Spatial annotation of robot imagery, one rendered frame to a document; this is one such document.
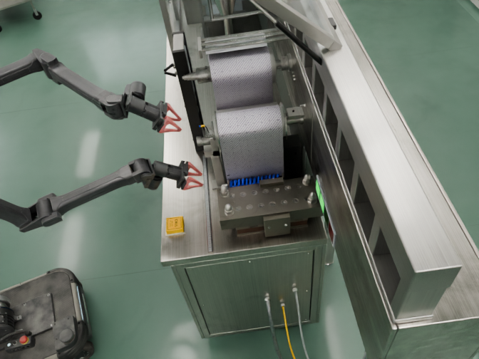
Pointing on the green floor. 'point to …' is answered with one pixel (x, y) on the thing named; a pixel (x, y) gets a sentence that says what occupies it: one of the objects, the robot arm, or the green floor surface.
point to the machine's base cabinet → (253, 290)
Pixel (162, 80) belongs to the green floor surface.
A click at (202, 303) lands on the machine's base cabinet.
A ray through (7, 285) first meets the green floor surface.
